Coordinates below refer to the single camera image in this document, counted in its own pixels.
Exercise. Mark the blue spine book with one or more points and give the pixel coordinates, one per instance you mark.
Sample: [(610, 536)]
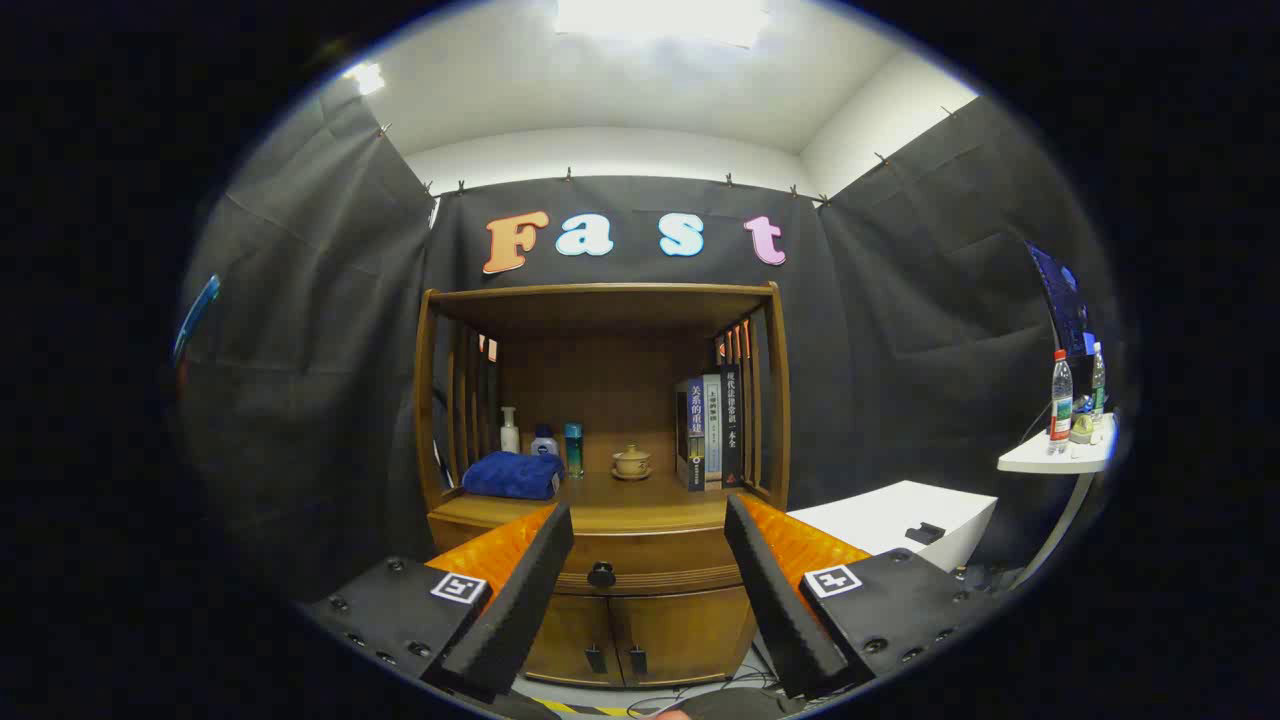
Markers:
[(694, 440)]

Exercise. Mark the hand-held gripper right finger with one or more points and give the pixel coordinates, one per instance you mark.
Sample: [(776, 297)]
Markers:
[(780, 600)]

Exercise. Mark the small black bracket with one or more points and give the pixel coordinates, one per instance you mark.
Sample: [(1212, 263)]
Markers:
[(925, 533)]

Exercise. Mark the small ceiling light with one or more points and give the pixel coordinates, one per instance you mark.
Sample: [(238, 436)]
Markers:
[(367, 78)]

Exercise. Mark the brown wooden drawer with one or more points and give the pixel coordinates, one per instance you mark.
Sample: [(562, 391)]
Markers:
[(650, 560)]

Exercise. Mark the wooden cabinet door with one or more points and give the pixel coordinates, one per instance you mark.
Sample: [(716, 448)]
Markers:
[(690, 630), (570, 640)]

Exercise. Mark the white low cabinet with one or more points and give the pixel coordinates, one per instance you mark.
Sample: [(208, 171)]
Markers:
[(870, 520)]

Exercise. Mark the white pump bottle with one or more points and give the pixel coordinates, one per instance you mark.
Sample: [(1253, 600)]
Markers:
[(510, 435)]

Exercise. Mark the pale spine book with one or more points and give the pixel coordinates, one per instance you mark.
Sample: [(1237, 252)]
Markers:
[(712, 430)]

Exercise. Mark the dark monitor screen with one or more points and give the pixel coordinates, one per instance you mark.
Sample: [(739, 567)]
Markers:
[(1062, 300)]

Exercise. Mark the white side table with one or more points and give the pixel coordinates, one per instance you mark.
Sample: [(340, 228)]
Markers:
[(1050, 460)]

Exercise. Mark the white bottle with blue cap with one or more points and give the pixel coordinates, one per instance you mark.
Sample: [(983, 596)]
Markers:
[(544, 442)]

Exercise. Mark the person's right leg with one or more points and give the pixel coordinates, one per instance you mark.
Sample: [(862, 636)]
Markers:
[(740, 705)]

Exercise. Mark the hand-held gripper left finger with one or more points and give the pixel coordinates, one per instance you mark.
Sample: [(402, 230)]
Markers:
[(520, 600)]

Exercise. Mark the black backdrop cloth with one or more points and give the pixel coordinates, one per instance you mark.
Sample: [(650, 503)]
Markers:
[(320, 350)]

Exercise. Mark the red label water bottle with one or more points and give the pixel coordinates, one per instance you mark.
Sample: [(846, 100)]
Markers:
[(1060, 400)]

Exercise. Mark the brown wooden cabinet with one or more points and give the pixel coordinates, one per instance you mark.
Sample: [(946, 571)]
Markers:
[(600, 390)]

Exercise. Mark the folded blue towel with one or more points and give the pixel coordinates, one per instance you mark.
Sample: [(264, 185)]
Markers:
[(510, 475)]

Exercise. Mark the teal cylindrical bottle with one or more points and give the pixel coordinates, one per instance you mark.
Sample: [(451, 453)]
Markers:
[(573, 450)]

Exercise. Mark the wooden countertop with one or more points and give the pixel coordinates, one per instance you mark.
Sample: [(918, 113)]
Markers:
[(640, 497)]

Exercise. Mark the green label water bottle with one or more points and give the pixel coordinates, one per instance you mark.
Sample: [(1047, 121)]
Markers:
[(1098, 385)]

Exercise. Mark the beige lidded teacup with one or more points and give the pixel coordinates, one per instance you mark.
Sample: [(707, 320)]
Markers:
[(631, 462)]

